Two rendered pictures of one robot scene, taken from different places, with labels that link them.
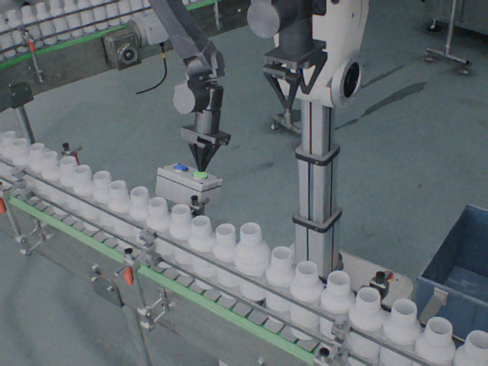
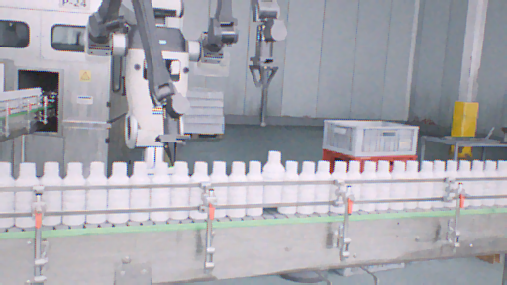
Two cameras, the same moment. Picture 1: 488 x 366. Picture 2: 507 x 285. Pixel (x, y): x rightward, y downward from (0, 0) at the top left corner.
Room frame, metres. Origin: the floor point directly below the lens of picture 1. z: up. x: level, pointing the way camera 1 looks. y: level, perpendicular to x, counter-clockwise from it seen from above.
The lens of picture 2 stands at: (0.07, 1.52, 1.45)
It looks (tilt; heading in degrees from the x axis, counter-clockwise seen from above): 7 degrees down; 298
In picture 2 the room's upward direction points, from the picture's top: 4 degrees clockwise
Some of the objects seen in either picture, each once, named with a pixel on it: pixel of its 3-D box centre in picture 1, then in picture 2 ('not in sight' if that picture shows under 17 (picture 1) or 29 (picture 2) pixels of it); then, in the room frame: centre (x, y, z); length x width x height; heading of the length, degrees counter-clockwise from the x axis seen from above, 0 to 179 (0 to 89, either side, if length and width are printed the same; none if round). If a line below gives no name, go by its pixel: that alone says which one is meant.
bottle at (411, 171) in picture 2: not in sight; (410, 184); (0.46, -0.42, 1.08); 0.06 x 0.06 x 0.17
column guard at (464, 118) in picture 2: not in sight; (463, 129); (1.49, -10.22, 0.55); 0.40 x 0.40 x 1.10; 51
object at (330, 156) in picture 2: not in sight; (367, 165); (1.22, -2.57, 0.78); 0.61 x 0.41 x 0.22; 57
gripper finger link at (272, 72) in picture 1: (290, 81); (264, 73); (0.89, -0.10, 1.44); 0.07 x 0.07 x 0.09; 50
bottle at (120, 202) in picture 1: (124, 214); (159, 191); (1.02, 0.27, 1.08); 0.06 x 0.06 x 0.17
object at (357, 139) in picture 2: not in sight; (369, 138); (1.22, -2.56, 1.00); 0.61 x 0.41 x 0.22; 58
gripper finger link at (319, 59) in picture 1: (301, 72); (260, 73); (0.92, -0.12, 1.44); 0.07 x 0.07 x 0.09; 50
